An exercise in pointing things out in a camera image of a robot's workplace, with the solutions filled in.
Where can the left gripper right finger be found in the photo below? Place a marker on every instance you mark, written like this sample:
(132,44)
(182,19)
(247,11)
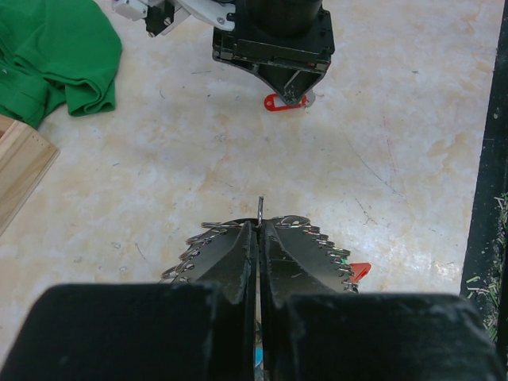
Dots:
(374,336)

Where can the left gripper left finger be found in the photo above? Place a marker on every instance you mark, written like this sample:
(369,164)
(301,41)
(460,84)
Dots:
(196,323)

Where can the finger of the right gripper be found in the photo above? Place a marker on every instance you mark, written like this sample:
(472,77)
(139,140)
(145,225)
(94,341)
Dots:
(289,84)

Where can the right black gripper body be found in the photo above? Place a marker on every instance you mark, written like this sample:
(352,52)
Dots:
(289,34)

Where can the key with red tag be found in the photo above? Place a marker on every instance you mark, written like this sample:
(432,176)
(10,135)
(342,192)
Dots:
(273,103)

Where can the bunch of coloured keys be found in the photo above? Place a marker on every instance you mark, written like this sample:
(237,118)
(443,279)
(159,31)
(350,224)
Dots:
(359,270)

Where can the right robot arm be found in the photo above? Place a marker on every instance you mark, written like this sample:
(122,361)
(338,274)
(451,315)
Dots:
(215,13)

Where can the green crumpled cloth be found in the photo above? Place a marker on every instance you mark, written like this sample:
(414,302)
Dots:
(54,53)

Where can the wooden tray rack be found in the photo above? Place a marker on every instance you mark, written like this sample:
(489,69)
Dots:
(26,157)

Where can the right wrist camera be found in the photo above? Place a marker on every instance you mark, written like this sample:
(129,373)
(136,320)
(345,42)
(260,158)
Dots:
(160,16)

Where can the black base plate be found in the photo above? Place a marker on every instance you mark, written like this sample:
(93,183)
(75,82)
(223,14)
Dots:
(484,276)

